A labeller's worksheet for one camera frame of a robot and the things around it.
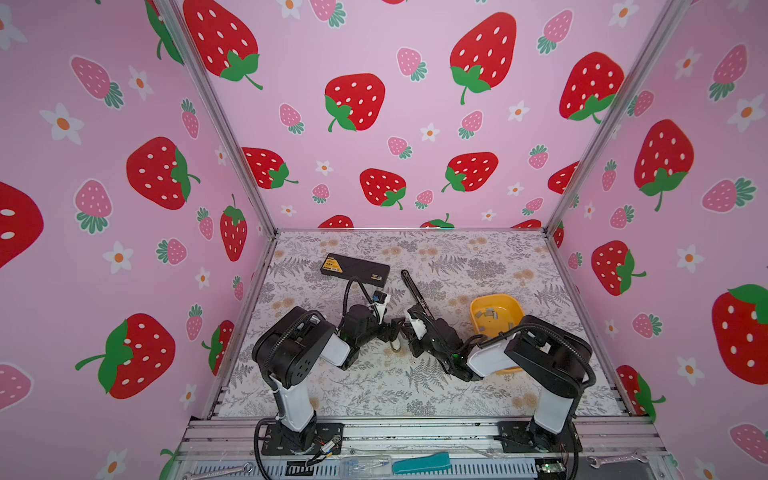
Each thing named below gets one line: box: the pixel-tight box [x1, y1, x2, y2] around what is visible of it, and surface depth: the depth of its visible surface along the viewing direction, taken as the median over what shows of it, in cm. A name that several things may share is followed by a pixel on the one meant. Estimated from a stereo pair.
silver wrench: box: [588, 454, 650, 469], surface depth 73 cm
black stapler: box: [401, 269, 436, 321], surface depth 103 cm
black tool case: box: [320, 253, 390, 287], surface depth 110 cm
